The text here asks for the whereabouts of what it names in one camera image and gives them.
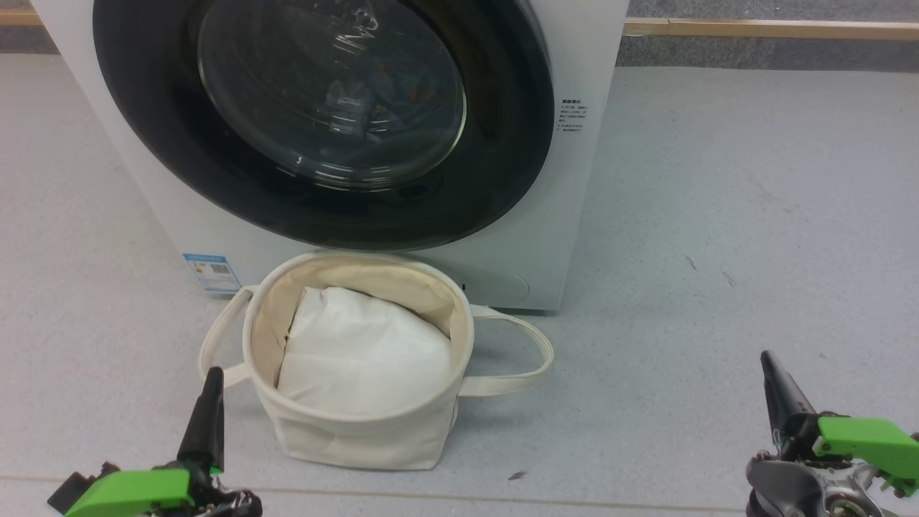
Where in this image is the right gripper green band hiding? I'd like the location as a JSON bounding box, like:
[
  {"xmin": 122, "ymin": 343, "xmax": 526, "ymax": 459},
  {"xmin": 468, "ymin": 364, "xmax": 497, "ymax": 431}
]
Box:
[{"xmin": 760, "ymin": 350, "xmax": 919, "ymax": 498}]

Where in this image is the cream canvas laundry basket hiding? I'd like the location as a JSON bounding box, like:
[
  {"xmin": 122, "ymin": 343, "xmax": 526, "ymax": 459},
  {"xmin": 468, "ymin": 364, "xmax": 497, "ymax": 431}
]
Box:
[{"xmin": 197, "ymin": 251, "xmax": 555, "ymax": 472}]

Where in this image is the blue energy label sticker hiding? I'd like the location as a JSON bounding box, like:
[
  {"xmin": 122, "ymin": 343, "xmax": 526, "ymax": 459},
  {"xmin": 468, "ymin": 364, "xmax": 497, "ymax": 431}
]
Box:
[{"xmin": 182, "ymin": 253, "xmax": 242, "ymax": 295}]

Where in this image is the round black glass washer door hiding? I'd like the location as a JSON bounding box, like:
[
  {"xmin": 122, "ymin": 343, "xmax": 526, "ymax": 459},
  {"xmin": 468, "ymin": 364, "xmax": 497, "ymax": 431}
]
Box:
[{"xmin": 92, "ymin": 0, "xmax": 556, "ymax": 252}]

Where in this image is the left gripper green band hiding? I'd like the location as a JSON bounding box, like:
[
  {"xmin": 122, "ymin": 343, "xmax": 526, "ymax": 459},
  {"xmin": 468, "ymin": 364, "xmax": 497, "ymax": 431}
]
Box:
[{"xmin": 65, "ymin": 366, "xmax": 226, "ymax": 517}]

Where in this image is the white pillow filler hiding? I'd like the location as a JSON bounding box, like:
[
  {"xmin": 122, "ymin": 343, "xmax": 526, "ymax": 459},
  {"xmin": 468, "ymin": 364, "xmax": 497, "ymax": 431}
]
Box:
[{"xmin": 276, "ymin": 287, "xmax": 454, "ymax": 418}]

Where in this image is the white front-load washing machine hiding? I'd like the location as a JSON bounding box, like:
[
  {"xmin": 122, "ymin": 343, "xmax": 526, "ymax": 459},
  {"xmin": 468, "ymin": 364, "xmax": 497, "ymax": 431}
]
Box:
[{"xmin": 29, "ymin": 0, "xmax": 631, "ymax": 311}]

